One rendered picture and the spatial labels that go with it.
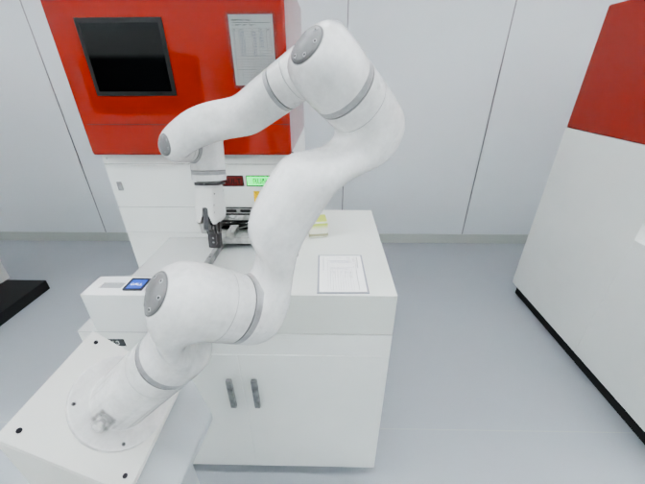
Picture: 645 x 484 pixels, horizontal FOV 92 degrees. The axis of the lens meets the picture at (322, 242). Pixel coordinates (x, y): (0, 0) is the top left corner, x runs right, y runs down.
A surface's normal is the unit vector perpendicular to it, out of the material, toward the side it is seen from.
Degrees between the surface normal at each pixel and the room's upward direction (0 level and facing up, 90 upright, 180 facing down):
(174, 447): 0
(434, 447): 0
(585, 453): 0
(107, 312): 90
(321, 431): 90
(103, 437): 45
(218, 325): 94
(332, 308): 90
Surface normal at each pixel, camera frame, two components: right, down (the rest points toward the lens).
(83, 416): 0.71, -0.61
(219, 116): 0.24, -0.03
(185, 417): 0.00, -0.88
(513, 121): -0.02, 0.47
